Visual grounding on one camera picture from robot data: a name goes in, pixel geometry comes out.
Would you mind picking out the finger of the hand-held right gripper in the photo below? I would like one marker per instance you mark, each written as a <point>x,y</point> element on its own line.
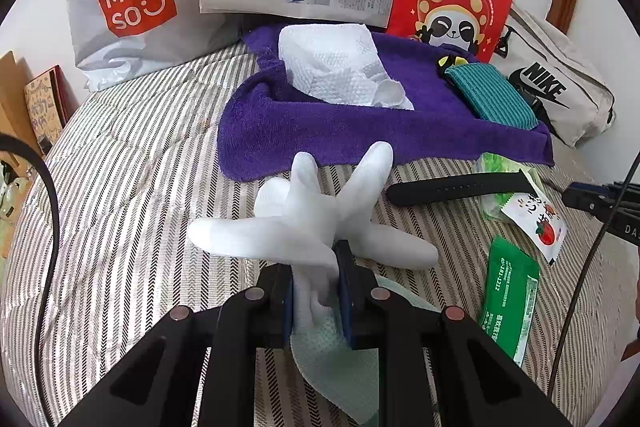
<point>587,196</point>

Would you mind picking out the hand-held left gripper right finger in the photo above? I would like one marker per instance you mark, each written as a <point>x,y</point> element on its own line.
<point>345,287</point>

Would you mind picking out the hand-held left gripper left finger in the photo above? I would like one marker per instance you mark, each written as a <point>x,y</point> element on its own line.
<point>286,312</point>

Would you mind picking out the white tomato print sachet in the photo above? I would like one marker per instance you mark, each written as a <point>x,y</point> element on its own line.
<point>537,227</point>

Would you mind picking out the pale green textured cloth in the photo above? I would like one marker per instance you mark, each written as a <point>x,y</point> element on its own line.
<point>335,367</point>

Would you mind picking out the white glove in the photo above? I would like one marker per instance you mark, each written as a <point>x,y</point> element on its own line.
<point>310,217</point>

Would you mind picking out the light green tissue pack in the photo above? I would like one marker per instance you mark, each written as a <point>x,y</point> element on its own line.
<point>492,167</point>

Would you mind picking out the green wet wipe packet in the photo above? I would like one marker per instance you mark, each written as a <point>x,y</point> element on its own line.
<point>510,297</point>

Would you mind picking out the teal ribbed cloth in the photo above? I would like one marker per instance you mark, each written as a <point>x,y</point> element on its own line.
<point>490,92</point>

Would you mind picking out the purple towel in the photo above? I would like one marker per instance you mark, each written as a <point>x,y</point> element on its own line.
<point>325,137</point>

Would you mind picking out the small yellow pouch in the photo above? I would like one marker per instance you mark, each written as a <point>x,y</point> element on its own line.
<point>450,63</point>

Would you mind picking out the white paper towel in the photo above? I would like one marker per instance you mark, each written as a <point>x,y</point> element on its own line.
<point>330,62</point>

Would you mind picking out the cream waist bag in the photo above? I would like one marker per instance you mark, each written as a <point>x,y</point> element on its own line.
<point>555,87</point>

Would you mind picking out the brown patterned box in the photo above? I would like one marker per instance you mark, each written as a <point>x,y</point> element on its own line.
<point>47,107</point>

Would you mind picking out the wooden headboard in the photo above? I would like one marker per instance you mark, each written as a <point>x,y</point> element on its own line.
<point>12,107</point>

